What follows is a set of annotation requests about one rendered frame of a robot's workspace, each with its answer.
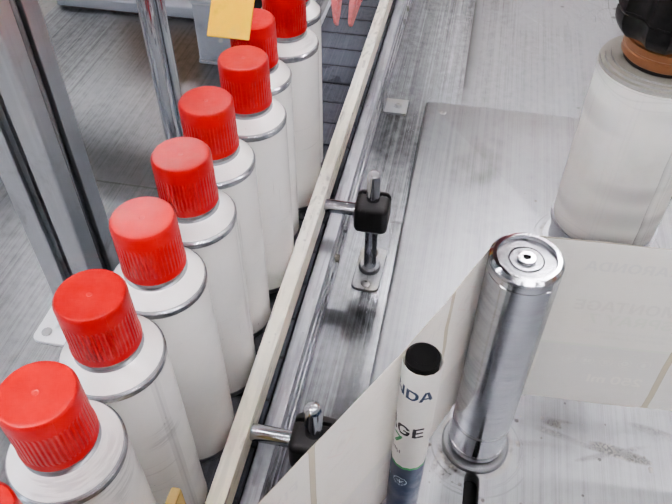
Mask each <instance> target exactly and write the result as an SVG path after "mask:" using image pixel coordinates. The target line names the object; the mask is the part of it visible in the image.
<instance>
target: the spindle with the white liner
mask: <svg viewBox="0 0 672 504"><path fill-rule="evenodd" d="M615 18H616V21H617V24H618V26H619V28H620V30H621V31H622V32H623V34H624V35H621V36H618V37H615V38H613V39H611V40H609V41H608V42H607V43H606V44H605V45H604V46H603V47H602V48H601V49H600V51H599V54H598V58H597V62H596V66H595V70H594V73H593V77H592V80H591V84H590V86H589V89H588V92H587V95H586V98H585V101H584V105H583V109H582V113H581V116H580V120H579V124H578V127H577V130H576V132H575V135H574V138H573V142H572V145H571V148H570V152H569V156H568V161H567V164H566V167H565V170H564V173H563V176H562V178H561V181H560V185H559V189H558V193H557V196H556V198H555V199H554V201H553V203H552V206H551V212H550V214H551V218H550V219H549V220H548V221H547V223H546V224H545V226H544V229H543V232H542V236H549V237H559V238H569V239H580V240H591V241H601V242H610V243H619V244H628V245H636V246H645V247H650V246H651V245H652V243H653V242H654V240H655V238H656V235H657V232H658V225H659V223H660V221H661V219H662V218H663V216H664V214H665V211H666V209H667V206H668V204H669V202H670V199H671V197H672V0H619V3H618V4H617V7H616V12H615Z"/></svg>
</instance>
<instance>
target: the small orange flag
mask: <svg viewBox="0 0 672 504"><path fill-rule="evenodd" d="M254 2H255V0H211V7H210V15H209V22H208V30H207V36H209V37H218V38H228V39H237V40H246V41H249V39H250V31H251V24H252V17H253V9H254Z"/></svg>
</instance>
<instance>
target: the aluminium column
mask: <svg viewBox="0 0 672 504"><path fill-rule="evenodd" d="M14 1H15V4H16V6H17V9H18V12H19V15H20V18H21V21H22V24H23V26H24V29H25V32H26V35H27V38H28V41H29V44H30V47H31V50H32V53H33V56H34V59H35V62H36V65H37V68H38V71H39V74H40V77H41V80H42V83H43V86H44V89H45V92H46V95H47V98H48V101H49V104H50V107H51V110H52V113H53V116H54V119H55V122H56V125H57V128H58V131H59V134H60V138H61V141H62V144H63V147H64V151H65V154H66V157H67V160H68V164H69V167H70V170H71V173H72V177H73V180H74V183H75V186H76V189H77V192H78V195H79V198H80V201H81V204H82V207H83V210H84V212H85V215H86V218H87V221H88V224H89V227H90V229H91V232H92V235H93V237H94V240H95V243H96V245H97V248H98V250H99V253H100V255H101V258H102V260H103V263H104V266H105V268H106V270H110V271H114V269H115V268H116V267H117V265H118V264H119V263H120V262H119V258H118V255H117V252H116V249H115V246H114V243H113V239H112V236H111V233H110V230H109V221H108V218H107V215H106V212H105V209H104V206H103V203H102V199H101V196H100V193H99V190H98V187H97V184H96V181H95V178H94V174H93V171H92V168H91V165H90V162H89V159H88V156H87V152H86V149H85V146H84V143H83V140H82V137H81V134H80V131H79V127H78V124H77V121H76V118H75V115H74V112H73V109H72V106H71V102H70V99H69V96H68V93H67V90H66V87H65V84H64V80H63V77H62V74H61V71H60V68H59V65H58V62H57V59H56V55H55V52H54V49H53V46H52V43H51V40H50V37H49V33H48V30H47V27H46V24H45V21H44V18H43V15H42V12H41V8H40V5H39V2H38V0H14ZM0 176H1V178H2V181H3V183H4V185H5V187H6V190H7V192H8V194H9V196H10V199H11V201H12V203H13V205H14V208H15V210H16V212H17V214H18V217H19V219H20V221H21V223H22V226H23V228H24V230H25V233H26V235H27V237H28V239H29V242H30V244H31V246H32V248H33V251H34V253H35V255H36V257H37V260H38V262H39V264H40V266H41V269H42V271H43V273H44V275H45V278H46V280H47V282H48V284H49V287H50V289H51V291H52V294H53V296H54V294H55V292H56V290H57V289H58V287H59V286H60V285H61V284H62V283H63V282H64V281H65V280H66V279H67V278H69V277H70V276H72V275H74V274H76V273H78V272H81V271H84V270H89V269H103V268H102V265H101V263H100V260H99V257H98V254H97V251H96V248H95V245H94V243H93V240H92V237H91V234H90V231H89V228H88V225H87V223H86V220H85V217H84V214H83V211H82V208H81V205H80V203H79V200H78V197H77V194H76V191H75V188H74V186H73V183H72V180H71V177H70V174H69V171H68V168H67V166H66V163H65V160H64V157H63V154H62V151H61V148H60V146H59V143H58V140H57V137H56V134H55V131H54V128H53V126H52V123H51V120H50V117H49V114H48V111H47V109H46V106H45V103H44V100H43V97H42V94H41V91H40V89H39V86H38V83H37V80H36V77H35V74H34V71H33V69H32V66H31V63H30V60H29V57H28V54H27V51H26V49H25V46H24V43H23V40H22V37H21V34H20V32H19V29H18V26H17V23H16V20H15V17H14V14H13V12H12V9H11V6H10V3H9V0H0Z"/></svg>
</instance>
